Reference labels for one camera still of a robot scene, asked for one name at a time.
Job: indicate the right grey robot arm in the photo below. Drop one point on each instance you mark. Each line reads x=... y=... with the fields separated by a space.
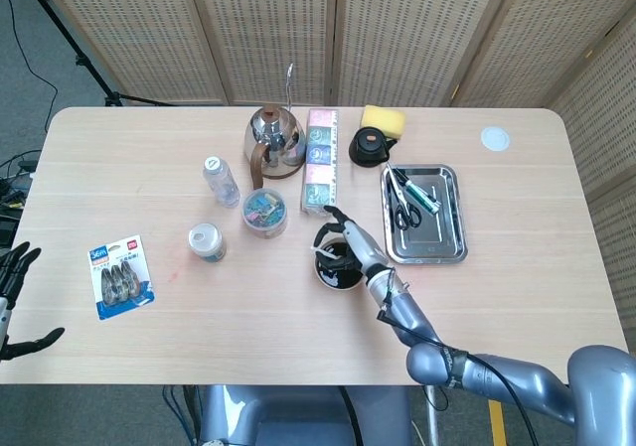
x=522 y=376

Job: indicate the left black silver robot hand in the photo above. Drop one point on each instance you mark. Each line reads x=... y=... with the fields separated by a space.
x=15 y=267

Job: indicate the black scissors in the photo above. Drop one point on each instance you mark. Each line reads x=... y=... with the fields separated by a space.
x=403 y=215

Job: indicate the metal table leg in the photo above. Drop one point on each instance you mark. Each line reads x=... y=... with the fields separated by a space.
x=433 y=416

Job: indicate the steel gooseneck kettle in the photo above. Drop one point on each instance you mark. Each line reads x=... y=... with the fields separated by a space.
x=275 y=138

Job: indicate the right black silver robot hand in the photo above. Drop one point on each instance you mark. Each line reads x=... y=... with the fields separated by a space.
x=363 y=245

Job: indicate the yellow sponge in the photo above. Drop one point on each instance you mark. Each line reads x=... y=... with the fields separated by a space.
x=385 y=118

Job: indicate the grey robot torso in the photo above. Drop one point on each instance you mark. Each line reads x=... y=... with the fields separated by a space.
x=298 y=416

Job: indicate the white round table grommet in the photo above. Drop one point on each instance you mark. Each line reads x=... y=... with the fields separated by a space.
x=495 y=138

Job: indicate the beige bowl of dark liquid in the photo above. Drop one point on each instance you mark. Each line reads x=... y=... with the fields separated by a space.
x=343 y=283

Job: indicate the wooden rattan folding screen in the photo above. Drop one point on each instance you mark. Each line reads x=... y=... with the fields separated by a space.
x=273 y=29

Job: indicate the small white-lidded can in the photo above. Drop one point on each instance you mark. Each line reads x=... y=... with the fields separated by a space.
x=206 y=245

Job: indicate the clear jar of binder clips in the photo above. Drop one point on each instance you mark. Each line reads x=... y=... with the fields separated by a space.
x=264 y=215

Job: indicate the small black teapot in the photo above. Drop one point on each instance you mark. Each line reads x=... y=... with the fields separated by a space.
x=367 y=145

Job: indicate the clear plastic water bottle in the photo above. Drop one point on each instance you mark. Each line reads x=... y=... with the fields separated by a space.
x=222 y=183

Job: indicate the stainless steel tray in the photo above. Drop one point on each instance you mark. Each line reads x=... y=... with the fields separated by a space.
x=437 y=237

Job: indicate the black tripod stand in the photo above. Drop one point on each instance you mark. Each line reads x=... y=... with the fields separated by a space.
x=89 y=66

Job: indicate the white plastic spoon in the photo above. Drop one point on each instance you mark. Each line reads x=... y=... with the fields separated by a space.
x=325 y=253

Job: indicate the green marker pen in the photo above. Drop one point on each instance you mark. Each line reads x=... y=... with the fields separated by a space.
x=420 y=195

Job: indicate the multicolour tissue pack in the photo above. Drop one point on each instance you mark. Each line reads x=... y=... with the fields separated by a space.
x=320 y=168

